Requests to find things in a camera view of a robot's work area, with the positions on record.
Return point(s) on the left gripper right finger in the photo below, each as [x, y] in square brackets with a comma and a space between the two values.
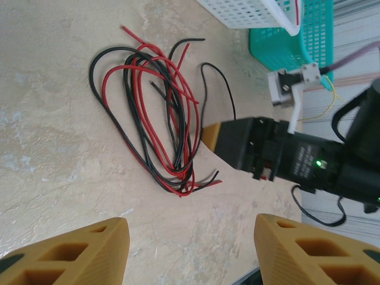
[311, 255]

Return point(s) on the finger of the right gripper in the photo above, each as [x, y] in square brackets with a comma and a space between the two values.
[234, 142]

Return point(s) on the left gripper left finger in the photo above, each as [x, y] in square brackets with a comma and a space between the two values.
[74, 255]

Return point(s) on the teal plastic basket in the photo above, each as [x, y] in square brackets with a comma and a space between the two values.
[329, 44]

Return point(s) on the white plastic basket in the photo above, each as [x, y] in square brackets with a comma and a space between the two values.
[288, 22]

